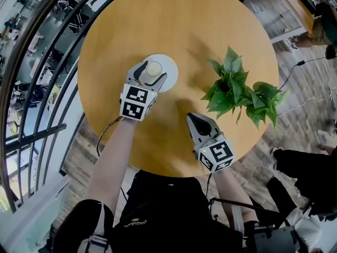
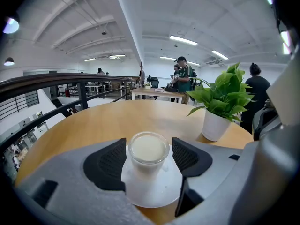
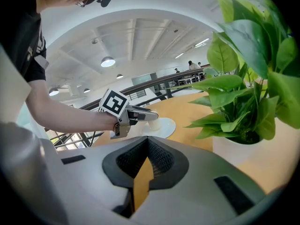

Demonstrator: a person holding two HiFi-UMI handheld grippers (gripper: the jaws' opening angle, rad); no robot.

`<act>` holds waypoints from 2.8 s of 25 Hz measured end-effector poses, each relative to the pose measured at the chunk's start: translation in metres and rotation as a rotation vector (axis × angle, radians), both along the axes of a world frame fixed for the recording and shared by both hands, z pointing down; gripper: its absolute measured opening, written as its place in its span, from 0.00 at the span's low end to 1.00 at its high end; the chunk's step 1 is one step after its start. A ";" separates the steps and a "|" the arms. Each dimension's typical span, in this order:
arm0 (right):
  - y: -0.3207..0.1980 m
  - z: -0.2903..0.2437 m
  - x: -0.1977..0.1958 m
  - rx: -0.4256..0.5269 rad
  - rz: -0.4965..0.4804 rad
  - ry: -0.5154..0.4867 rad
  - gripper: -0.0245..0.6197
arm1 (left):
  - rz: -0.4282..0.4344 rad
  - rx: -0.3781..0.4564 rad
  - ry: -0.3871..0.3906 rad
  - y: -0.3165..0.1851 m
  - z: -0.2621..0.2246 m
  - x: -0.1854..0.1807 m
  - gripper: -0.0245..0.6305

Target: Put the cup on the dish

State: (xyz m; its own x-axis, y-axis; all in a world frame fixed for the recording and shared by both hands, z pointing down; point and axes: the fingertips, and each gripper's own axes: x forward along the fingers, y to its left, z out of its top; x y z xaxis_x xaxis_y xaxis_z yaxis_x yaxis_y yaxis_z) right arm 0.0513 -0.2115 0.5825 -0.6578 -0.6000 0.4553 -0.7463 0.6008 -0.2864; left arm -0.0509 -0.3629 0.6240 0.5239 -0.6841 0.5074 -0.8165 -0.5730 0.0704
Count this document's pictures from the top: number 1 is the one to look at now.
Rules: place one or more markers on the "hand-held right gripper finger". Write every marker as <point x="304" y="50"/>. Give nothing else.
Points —
<point x="208" y="124"/>
<point x="191" y="130"/>

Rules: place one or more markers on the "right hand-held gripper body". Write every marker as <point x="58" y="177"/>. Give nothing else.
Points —
<point x="217" y="154"/>

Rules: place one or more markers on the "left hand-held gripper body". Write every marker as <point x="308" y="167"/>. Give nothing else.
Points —
<point x="133" y="101"/>

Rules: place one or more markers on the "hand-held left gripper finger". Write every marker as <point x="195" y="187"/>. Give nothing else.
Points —
<point x="161" y="82"/>
<point x="133" y="74"/>

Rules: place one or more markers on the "white round dish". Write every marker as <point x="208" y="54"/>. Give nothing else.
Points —
<point x="169" y="72"/>

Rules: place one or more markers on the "white cup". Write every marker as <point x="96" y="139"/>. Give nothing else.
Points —
<point x="153" y="69"/>

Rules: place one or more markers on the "person's left forearm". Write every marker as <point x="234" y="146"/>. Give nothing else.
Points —
<point x="110" y="162"/>

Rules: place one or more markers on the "person's right forearm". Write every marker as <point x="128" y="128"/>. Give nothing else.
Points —
<point x="231" y="191"/>

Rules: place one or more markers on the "green leafy potted plant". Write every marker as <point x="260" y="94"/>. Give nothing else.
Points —
<point x="231" y="93"/>

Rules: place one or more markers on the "person's black shirt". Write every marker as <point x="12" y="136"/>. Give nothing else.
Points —
<point x="163" y="215"/>

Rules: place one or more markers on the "dark metal railing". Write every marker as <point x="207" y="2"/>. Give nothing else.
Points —
<point x="39" y="130"/>

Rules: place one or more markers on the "wooden desk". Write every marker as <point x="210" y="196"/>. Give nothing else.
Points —
<point x="297" y="9"/>

